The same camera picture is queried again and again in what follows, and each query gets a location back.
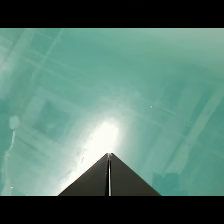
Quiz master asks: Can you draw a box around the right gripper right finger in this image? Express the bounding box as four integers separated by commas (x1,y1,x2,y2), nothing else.
108,152,162,197

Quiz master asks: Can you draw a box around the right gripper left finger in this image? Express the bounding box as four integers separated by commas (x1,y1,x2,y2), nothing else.
58,152,110,197

